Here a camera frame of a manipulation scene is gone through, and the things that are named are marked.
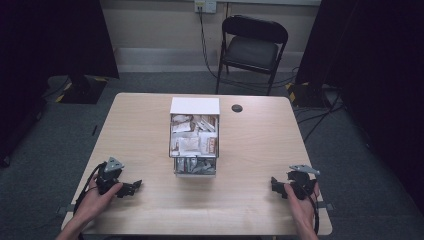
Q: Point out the black table grommet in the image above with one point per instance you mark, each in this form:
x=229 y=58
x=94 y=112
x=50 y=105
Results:
x=237 y=108

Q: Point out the large white drawer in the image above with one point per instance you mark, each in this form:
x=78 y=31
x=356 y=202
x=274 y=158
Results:
x=170 y=133

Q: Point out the grey table bracket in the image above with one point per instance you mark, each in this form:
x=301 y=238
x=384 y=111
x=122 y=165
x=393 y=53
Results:
x=63 y=209
x=326 y=205

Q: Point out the pile of white brown packets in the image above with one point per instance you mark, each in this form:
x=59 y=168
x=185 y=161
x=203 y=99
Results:
x=193 y=138

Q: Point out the black curtain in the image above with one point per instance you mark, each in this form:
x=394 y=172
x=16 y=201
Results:
x=376 y=83
x=50 y=50

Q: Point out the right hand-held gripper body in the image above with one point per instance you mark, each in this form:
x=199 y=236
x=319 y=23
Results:
x=301 y=181

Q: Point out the black folding chair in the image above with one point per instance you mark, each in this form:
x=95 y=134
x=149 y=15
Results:
x=251 y=50

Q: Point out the white wall socket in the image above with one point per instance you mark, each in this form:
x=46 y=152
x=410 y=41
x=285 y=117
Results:
x=205 y=6

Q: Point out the clear box of packets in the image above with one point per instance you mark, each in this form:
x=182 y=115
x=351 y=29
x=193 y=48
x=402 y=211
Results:
x=195 y=106

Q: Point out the black stand base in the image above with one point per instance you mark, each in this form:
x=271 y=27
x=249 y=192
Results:
x=305 y=95
x=81 y=90

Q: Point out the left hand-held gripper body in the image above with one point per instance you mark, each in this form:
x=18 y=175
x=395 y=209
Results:
x=110 y=173

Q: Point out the small black floor object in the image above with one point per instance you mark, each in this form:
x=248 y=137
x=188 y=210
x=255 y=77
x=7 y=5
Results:
x=94 y=130

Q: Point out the small white drawer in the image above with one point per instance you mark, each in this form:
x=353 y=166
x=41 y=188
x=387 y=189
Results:
x=195 y=174

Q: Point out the pile of grey packets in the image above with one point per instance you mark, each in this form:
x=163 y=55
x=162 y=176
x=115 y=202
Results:
x=196 y=165

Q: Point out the person's left hand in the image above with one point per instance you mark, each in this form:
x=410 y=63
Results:
x=93 y=204

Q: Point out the person's right hand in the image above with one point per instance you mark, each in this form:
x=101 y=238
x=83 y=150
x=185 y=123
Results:
x=301 y=210

